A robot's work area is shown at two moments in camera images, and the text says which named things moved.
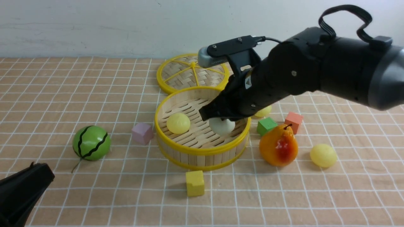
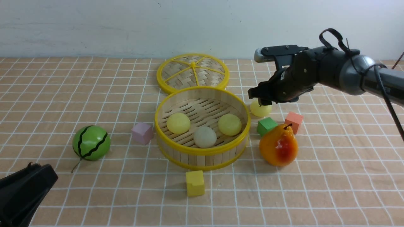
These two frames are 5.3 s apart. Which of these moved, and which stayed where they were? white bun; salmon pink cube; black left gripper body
Moved: white bun
Stayed: salmon pink cube; black left gripper body
